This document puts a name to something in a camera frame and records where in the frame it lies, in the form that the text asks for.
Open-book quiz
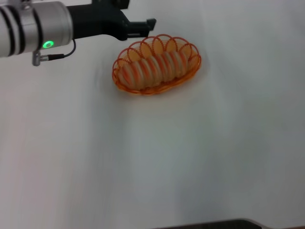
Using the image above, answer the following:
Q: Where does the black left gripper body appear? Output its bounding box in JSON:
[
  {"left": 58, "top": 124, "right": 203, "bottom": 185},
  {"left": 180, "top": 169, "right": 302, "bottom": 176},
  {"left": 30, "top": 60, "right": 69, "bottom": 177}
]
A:
[{"left": 67, "top": 0, "right": 131, "bottom": 42}]

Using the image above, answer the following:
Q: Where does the orange striped bread loaf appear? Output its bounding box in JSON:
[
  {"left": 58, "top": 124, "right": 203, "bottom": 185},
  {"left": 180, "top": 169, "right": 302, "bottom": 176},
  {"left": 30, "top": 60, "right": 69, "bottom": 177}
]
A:
[{"left": 118, "top": 51, "right": 189, "bottom": 90}]

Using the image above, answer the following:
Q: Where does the orange woven plastic basket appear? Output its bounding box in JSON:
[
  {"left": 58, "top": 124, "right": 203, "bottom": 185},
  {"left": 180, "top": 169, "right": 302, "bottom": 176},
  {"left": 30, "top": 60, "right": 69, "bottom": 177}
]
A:
[{"left": 112, "top": 33, "right": 203, "bottom": 96}]

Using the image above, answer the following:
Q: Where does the dark rounded robot base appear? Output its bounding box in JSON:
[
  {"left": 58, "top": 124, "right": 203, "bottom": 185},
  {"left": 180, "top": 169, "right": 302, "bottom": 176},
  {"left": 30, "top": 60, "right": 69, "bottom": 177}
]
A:
[{"left": 163, "top": 218, "right": 271, "bottom": 229}]

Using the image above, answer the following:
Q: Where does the dark left arm cable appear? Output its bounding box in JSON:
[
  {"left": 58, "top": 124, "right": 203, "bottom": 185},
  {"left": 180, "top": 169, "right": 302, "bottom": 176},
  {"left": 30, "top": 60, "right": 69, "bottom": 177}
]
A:
[{"left": 32, "top": 39, "right": 77, "bottom": 68}]

